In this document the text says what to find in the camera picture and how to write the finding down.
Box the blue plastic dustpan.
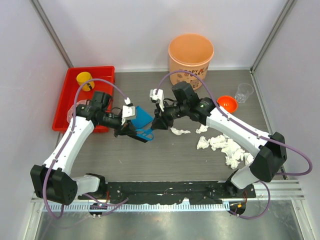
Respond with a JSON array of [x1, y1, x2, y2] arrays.
[[131, 106, 153, 129]]

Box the clear plastic item in bin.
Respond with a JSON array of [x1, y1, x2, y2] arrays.
[[66, 99, 90, 125]]

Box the orange bowl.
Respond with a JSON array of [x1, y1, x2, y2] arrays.
[[217, 95, 238, 113]]

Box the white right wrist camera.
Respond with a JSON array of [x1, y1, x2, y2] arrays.
[[149, 88, 165, 112]]

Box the aluminium rail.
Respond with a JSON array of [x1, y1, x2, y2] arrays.
[[31, 179, 306, 202]]

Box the white cable duct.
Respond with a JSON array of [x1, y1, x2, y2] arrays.
[[42, 202, 230, 212]]

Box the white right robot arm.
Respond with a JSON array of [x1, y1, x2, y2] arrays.
[[149, 81, 287, 198]]

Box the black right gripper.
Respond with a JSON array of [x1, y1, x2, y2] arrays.
[[151, 99, 189, 131]]

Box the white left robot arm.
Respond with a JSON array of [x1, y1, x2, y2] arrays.
[[30, 91, 147, 206]]

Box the clear plastic cup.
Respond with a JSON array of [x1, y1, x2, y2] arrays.
[[234, 83, 254, 104]]

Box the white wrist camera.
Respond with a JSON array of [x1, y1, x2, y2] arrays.
[[149, 88, 165, 112], [121, 97, 137, 125]]

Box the blue hand brush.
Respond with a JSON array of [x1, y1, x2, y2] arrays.
[[136, 128, 154, 142]]

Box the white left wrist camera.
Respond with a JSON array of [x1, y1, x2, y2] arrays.
[[121, 97, 137, 125]]

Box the orange capybara bucket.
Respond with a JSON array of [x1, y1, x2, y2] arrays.
[[168, 33, 214, 90]]

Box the white paper scrap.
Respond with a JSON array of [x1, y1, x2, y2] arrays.
[[170, 127, 191, 136], [196, 136, 210, 150], [221, 134, 254, 170], [195, 124, 209, 134], [209, 135, 228, 151]]

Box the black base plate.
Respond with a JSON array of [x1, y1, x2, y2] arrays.
[[89, 181, 256, 205]]

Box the red plastic bin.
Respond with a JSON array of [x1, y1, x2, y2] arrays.
[[52, 66, 115, 134]]

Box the yellow cup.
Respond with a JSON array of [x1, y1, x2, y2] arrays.
[[76, 71, 95, 92]]

